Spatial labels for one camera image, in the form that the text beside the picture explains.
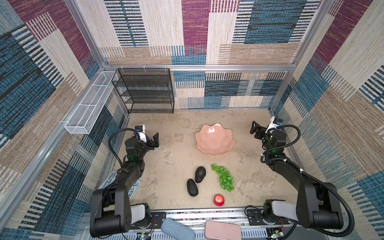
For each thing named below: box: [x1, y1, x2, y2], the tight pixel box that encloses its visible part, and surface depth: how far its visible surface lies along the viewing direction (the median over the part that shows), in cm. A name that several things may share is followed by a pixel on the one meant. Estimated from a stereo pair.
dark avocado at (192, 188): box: [186, 178, 199, 197], surface depth 81 cm
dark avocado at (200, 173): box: [195, 166, 206, 184], surface depth 85 cm
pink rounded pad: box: [205, 220, 242, 240], surface depth 71 cm
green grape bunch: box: [210, 163, 235, 192], surface depth 85 cm
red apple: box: [214, 194, 225, 207], surface depth 77 cm
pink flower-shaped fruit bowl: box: [195, 123, 235, 157], surface depth 103 cm
